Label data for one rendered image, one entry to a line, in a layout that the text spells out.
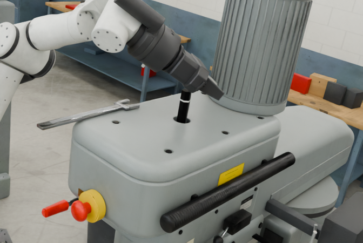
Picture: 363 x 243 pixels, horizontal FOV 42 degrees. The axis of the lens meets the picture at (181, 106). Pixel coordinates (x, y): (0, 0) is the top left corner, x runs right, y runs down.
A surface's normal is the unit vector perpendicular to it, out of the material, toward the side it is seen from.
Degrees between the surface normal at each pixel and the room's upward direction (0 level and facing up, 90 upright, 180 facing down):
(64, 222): 0
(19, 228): 0
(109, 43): 124
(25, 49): 89
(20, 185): 0
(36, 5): 90
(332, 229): 90
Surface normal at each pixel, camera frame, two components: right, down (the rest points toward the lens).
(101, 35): -0.26, 0.78
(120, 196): -0.65, 0.18
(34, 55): 0.74, 0.34
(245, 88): -0.27, 0.31
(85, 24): 0.87, -0.07
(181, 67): 0.19, 0.39
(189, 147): 0.16, -0.92
